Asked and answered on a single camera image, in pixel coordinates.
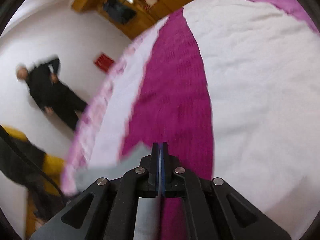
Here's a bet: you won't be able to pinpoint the red box by wall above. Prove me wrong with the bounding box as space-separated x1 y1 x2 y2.
93 53 114 73

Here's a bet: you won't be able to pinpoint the grey pants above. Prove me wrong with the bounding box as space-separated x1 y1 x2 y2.
74 141 160 239

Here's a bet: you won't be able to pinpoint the dark jacket hanging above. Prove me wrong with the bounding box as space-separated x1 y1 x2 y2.
103 0 137 24

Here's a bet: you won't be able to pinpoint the wooden wardrobe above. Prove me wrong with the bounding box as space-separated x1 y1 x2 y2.
71 0 226 41

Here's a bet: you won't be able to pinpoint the operator in yellow black clothes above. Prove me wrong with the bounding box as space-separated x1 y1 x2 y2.
1 126 69 239

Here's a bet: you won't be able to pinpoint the person in black clothes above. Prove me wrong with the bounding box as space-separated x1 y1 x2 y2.
16 56 87 131

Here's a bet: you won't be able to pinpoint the pink white patterned bedspread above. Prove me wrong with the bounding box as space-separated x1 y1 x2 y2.
61 0 319 239

